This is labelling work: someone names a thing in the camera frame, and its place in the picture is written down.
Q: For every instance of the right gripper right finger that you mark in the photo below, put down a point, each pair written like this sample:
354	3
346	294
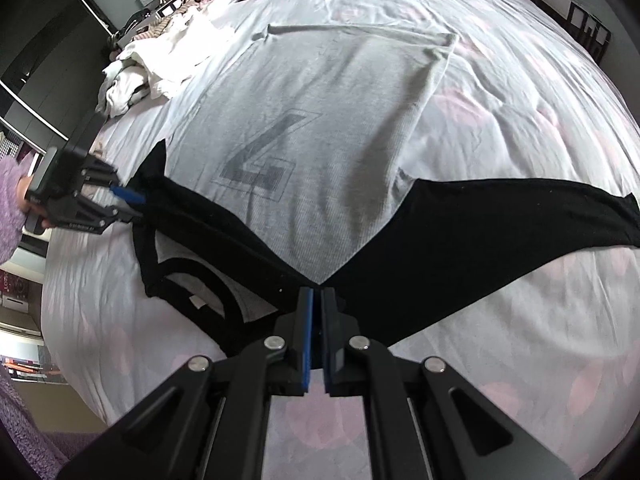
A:
423	419

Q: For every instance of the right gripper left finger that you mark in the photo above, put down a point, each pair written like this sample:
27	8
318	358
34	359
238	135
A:
209	419

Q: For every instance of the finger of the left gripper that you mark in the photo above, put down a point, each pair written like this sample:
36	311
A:
122	215
128	195

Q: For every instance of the grey black raglan shirt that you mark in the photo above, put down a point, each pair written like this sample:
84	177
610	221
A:
286	174

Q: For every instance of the purple sleeve forearm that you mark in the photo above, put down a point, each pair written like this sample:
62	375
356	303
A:
12	217

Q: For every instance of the person left hand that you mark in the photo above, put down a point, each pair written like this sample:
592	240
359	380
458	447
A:
26	207

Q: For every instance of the dark sliding wardrobe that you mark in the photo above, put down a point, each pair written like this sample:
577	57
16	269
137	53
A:
52	56

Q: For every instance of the cream white blanket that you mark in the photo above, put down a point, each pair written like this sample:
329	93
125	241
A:
158	66

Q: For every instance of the white pink bed sheet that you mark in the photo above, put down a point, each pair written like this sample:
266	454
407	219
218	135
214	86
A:
557	350

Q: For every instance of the white right nightstand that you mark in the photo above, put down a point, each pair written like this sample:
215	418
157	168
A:
585	28

